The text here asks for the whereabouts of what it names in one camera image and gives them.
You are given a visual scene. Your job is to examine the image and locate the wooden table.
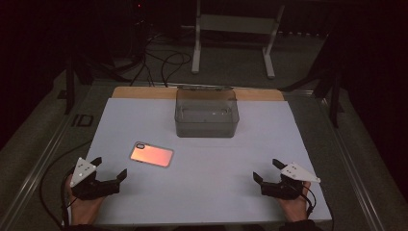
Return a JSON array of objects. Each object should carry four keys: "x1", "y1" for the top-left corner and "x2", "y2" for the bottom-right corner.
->
[{"x1": 111, "y1": 86, "x2": 286, "y2": 102}]

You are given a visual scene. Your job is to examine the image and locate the clear grey plastic box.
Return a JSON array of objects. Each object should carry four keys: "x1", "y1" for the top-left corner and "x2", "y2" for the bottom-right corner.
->
[{"x1": 174, "y1": 85, "x2": 241, "y2": 139}]

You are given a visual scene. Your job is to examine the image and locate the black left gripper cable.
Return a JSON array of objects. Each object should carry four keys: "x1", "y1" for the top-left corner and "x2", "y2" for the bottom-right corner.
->
[{"x1": 38, "y1": 140, "x2": 94, "y2": 229}]

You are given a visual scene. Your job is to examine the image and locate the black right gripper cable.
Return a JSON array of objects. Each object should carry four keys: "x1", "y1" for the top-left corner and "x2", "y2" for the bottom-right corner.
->
[{"x1": 300, "y1": 183, "x2": 318, "y2": 219}]

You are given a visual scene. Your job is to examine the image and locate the black tripod stand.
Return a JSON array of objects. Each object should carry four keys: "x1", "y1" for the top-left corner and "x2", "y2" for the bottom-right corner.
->
[
  {"x1": 278, "y1": 32, "x2": 346, "y2": 129},
  {"x1": 63, "y1": 47, "x2": 129, "y2": 116}
]

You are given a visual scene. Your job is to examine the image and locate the white metal stand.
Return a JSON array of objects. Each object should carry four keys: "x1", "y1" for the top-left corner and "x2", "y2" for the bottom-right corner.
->
[{"x1": 191, "y1": 0, "x2": 286, "y2": 80}]

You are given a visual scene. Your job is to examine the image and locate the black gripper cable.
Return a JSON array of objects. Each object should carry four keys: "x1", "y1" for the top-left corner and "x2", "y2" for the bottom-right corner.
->
[
  {"x1": 300, "y1": 183, "x2": 318, "y2": 219},
  {"x1": 38, "y1": 140, "x2": 94, "y2": 229}
]

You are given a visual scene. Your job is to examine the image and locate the black floor cables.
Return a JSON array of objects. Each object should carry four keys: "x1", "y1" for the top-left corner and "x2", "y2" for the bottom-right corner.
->
[{"x1": 129, "y1": 32, "x2": 193, "y2": 89}]

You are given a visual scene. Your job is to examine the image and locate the person's right hand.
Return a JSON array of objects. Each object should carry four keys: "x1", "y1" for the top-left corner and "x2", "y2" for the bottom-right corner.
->
[{"x1": 276, "y1": 181, "x2": 312, "y2": 223}]

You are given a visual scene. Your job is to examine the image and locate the pink phone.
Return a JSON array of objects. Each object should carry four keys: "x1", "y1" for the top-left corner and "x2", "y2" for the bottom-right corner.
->
[{"x1": 129, "y1": 141, "x2": 175, "y2": 168}]

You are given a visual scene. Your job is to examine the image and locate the white table mat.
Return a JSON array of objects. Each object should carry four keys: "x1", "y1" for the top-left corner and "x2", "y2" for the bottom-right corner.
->
[{"x1": 86, "y1": 97, "x2": 333, "y2": 226}]

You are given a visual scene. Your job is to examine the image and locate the person's left hand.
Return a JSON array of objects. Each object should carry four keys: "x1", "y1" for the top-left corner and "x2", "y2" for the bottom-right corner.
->
[{"x1": 65, "y1": 175, "x2": 106, "y2": 226}]

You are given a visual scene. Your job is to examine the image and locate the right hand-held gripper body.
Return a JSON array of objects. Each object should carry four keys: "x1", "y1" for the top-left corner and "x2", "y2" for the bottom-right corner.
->
[{"x1": 261, "y1": 162, "x2": 321, "y2": 201}]

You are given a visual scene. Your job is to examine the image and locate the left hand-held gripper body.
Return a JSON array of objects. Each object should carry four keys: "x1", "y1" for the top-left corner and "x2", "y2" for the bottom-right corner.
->
[{"x1": 69, "y1": 157, "x2": 121, "y2": 202}]

